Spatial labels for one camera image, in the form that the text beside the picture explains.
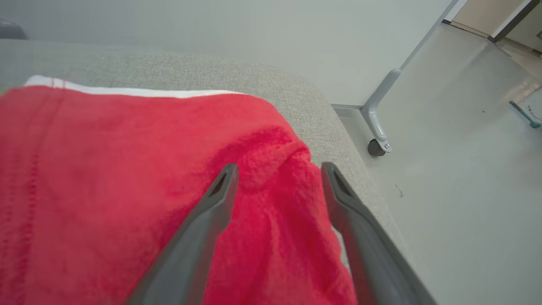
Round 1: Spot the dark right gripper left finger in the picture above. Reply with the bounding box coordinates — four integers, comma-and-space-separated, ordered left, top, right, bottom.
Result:
125, 163, 240, 305

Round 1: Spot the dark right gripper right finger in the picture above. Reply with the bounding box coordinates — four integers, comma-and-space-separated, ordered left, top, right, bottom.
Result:
321, 162, 439, 305

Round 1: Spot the red jersey with number print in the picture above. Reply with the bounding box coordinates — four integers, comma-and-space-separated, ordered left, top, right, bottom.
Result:
0, 75, 358, 305

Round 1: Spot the grey partition leg with caster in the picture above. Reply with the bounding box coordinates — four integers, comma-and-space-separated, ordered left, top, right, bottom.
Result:
360, 68, 402, 157

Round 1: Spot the grey fabric sofa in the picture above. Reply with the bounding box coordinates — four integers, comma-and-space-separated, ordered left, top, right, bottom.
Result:
0, 39, 409, 272

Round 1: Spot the teal handled floor tool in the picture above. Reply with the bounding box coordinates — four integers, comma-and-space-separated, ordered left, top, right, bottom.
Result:
509, 100, 542, 129

